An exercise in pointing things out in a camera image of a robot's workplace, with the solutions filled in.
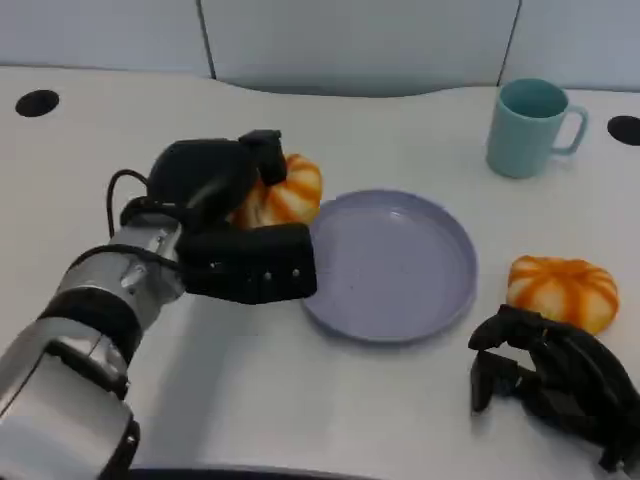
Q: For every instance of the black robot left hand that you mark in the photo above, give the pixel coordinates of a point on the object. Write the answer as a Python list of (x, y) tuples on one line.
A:
[(205, 175)]

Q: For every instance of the pale green mug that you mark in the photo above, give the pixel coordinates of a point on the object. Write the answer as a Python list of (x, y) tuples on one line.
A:
[(522, 142)]

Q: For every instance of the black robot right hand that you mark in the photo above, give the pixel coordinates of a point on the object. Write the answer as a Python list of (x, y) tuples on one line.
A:
[(575, 380)]

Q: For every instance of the orange white toy bread roll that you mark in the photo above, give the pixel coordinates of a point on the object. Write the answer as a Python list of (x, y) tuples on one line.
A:
[(295, 195), (560, 287)]

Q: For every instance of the grey partition panel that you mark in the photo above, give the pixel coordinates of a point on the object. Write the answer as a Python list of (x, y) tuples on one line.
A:
[(355, 45)]

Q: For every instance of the lilac plate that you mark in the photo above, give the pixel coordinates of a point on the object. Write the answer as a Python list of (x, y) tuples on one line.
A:
[(395, 270)]

